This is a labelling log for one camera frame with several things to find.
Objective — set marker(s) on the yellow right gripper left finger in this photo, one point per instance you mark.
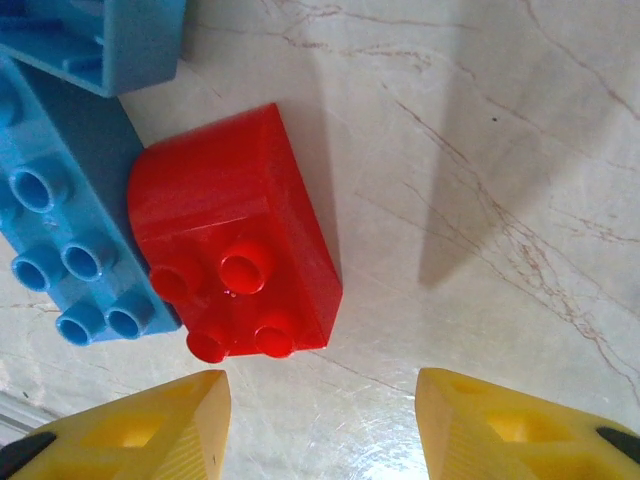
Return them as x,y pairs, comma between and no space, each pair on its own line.
150,440

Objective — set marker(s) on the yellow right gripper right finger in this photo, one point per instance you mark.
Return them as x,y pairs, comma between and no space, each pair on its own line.
500,440

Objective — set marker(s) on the red rounded studded lego brick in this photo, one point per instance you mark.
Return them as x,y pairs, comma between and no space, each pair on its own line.
225,190

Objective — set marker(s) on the blue long lego brick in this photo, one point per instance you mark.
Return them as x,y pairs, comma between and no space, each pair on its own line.
75,150
145,45

